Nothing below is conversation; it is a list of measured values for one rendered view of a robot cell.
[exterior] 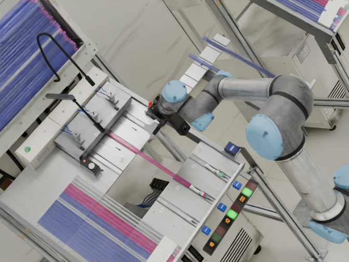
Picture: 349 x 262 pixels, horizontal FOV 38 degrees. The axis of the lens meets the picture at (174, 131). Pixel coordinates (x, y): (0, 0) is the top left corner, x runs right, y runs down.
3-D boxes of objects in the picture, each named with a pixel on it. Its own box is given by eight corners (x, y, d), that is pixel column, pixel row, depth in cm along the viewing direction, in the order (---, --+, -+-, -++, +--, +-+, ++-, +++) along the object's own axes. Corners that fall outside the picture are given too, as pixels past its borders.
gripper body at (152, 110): (157, 101, 191) (162, 89, 180) (174, 114, 191) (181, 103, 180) (145, 115, 189) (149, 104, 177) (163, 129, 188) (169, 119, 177)
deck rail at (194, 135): (243, 167, 206) (245, 161, 201) (241, 171, 205) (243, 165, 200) (108, 82, 225) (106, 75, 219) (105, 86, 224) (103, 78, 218)
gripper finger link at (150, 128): (139, 131, 195) (151, 115, 190) (152, 140, 194) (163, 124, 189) (136, 134, 192) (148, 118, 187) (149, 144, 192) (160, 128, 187)
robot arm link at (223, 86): (317, 62, 133) (212, 64, 175) (294, 92, 130) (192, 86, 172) (337, 93, 138) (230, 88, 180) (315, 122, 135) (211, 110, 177)
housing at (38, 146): (112, 91, 224) (108, 74, 211) (38, 175, 206) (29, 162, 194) (98, 82, 226) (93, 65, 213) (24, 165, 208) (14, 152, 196)
